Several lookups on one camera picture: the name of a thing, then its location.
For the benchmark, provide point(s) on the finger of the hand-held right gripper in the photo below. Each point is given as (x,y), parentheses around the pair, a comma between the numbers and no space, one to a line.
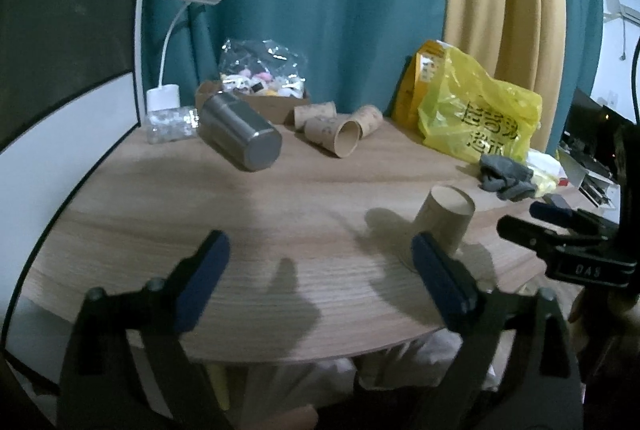
(550,211)
(525,232)

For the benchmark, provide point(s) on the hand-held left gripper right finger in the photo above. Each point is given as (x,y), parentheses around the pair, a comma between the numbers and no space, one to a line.
(439,282)

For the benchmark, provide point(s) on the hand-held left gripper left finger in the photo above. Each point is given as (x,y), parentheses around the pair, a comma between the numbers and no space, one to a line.
(204,282)

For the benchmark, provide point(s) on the brown paper cup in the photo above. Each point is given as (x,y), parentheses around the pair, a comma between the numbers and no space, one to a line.
(314,111)
(369,117)
(334,135)
(445,217)

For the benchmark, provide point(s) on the stainless steel cup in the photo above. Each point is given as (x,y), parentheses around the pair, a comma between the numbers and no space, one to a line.
(237,129)

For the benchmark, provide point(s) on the silver laptop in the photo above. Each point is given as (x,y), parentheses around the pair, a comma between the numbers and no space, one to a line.
(585,177)

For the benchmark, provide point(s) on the grey cloth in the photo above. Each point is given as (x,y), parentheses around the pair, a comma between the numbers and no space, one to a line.
(505,176)

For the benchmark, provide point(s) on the black monitor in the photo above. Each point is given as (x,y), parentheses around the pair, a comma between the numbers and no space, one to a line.
(592,114)

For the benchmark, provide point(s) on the yellow plastic bag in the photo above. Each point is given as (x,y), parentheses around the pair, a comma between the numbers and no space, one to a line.
(480,114)

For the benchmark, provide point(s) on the clear plastic box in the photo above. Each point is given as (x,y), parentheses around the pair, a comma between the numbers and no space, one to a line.
(170,124)

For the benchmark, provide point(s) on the teal curtain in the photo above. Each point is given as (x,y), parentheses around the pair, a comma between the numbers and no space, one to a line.
(580,34)
(310,4)

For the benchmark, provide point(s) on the orange paper package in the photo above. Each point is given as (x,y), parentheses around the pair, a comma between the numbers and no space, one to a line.
(417,84)

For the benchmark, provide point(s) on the cardboard box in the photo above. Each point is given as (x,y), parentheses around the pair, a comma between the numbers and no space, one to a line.
(282,107)

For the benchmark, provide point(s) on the white desk lamp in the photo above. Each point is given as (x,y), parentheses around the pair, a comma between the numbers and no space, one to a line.
(167,74)

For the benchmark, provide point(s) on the white air conditioner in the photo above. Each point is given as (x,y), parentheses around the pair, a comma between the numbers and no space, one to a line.
(622,9)

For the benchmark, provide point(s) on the clear bag of small toys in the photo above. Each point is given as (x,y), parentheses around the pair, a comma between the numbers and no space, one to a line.
(262,67)

